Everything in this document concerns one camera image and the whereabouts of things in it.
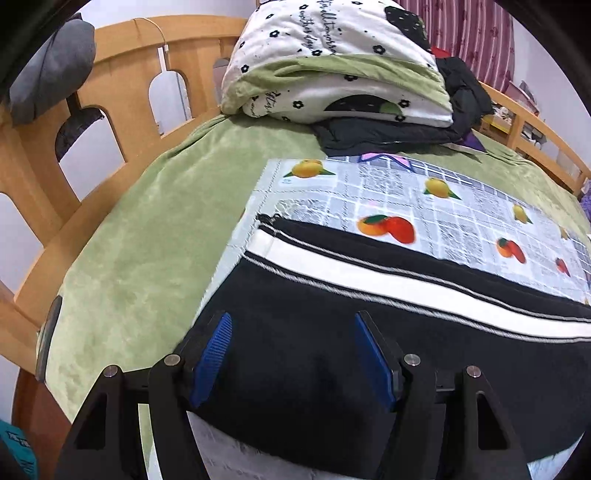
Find maroon patterned curtain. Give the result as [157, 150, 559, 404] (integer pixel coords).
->
[397, 0, 515, 93]

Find white charging cable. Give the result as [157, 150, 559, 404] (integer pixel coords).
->
[131, 17, 169, 136]

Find teal box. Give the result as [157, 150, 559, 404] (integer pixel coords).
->
[0, 419, 38, 477]

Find black pants with white stripes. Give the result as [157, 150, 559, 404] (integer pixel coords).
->
[178, 213, 591, 480]

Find folded white green flower quilt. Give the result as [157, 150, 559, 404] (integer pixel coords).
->
[221, 0, 453, 127]

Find pile of papers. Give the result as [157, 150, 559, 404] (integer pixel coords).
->
[505, 80, 542, 118]

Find grey pillow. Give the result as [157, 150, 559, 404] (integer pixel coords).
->
[9, 18, 105, 162]

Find pile of black clothes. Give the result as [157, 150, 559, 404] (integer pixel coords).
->
[314, 58, 495, 158]

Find green blanket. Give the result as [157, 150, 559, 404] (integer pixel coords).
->
[36, 113, 591, 480]

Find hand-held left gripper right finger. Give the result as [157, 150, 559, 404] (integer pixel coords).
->
[353, 310, 533, 480]

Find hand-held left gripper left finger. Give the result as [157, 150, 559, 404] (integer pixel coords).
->
[54, 310, 234, 480]

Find purple cloth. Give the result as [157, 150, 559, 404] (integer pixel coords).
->
[461, 130, 486, 153]

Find black phone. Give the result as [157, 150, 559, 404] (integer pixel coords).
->
[36, 295, 64, 382]

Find fruit print plastic tablecloth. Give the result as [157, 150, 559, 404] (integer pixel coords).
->
[187, 158, 591, 480]

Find wooden bed frame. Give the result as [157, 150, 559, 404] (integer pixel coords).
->
[0, 17, 591, 430]

